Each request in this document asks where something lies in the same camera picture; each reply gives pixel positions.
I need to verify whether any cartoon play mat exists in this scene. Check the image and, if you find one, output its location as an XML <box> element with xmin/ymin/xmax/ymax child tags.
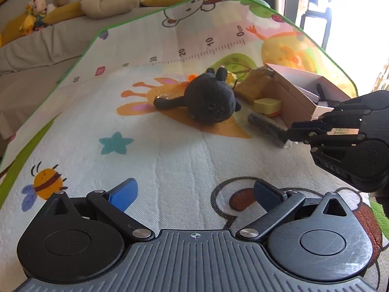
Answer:
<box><xmin>0</xmin><ymin>0</ymin><xmax>389</xmax><ymax>292</ymax></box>

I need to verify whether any knitted multicolour pouch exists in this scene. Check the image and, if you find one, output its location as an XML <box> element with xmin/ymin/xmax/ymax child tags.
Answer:
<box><xmin>235</xmin><ymin>68</ymin><xmax>274</xmax><ymax>104</ymax></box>

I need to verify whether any black comb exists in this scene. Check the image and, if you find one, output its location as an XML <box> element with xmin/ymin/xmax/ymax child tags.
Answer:
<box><xmin>247</xmin><ymin>112</ymin><xmax>290</xmax><ymax>150</ymax></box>

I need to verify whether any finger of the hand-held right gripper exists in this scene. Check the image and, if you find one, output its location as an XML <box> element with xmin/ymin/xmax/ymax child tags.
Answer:
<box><xmin>284</xmin><ymin>128</ymin><xmax>366</xmax><ymax>153</ymax></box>
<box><xmin>291</xmin><ymin>106</ymin><xmax>370</xmax><ymax>132</ymax></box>

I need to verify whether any pink cardboard box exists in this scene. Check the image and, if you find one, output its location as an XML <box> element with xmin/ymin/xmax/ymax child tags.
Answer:
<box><xmin>263</xmin><ymin>63</ymin><xmax>352</xmax><ymax>128</ymax></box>

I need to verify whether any black plush toy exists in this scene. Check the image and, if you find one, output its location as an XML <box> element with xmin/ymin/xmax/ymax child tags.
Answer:
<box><xmin>153</xmin><ymin>67</ymin><xmax>242</xmax><ymax>125</ymax></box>

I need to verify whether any doll with pink face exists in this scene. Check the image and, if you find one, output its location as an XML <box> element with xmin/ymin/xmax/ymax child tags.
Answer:
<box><xmin>29</xmin><ymin>0</ymin><xmax>48</xmax><ymax>17</ymax></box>

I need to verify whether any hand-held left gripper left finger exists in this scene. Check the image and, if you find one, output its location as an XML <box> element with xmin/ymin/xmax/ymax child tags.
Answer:
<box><xmin>42</xmin><ymin>178</ymin><xmax>156</xmax><ymax>242</ymax></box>

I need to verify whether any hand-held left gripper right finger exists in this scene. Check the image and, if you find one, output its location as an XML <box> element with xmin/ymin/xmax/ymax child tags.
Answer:
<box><xmin>236</xmin><ymin>180</ymin><xmax>354</xmax><ymax>244</ymax></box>

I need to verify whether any yellow square cushion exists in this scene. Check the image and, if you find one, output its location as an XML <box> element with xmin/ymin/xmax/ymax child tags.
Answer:
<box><xmin>0</xmin><ymin>12</ymin><xmax>28</xmax><ymax>47</ymax></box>

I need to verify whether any sofa with beige cover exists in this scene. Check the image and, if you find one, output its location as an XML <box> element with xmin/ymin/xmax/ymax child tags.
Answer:
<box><xmin>0</xmin><ymin>6</ymin><xmax>159</xmax><ymax>142</ymax></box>

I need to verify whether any cream pillow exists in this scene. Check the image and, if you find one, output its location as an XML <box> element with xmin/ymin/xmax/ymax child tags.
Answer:
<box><xmin>80</xmin><ymin>0</ymin><xmax>145</xmax><ymax>19</ymax></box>

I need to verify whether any yellow chick plush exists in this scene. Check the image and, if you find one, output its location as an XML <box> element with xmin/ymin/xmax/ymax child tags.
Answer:
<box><xmin>18</xmin><ymin>11</ymin><xmax>38</xmax><ymax>36</ymax></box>

